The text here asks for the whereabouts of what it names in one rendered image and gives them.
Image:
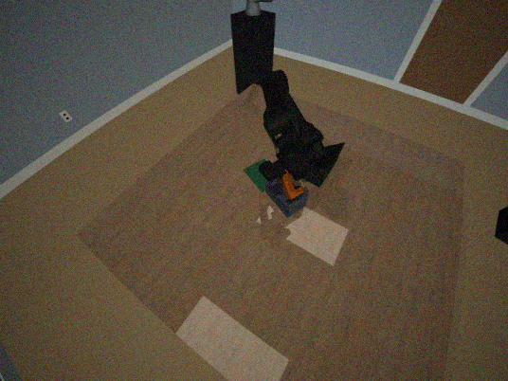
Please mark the orange l-shaped part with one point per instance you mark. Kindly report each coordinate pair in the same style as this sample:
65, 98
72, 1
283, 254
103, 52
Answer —
290, 191

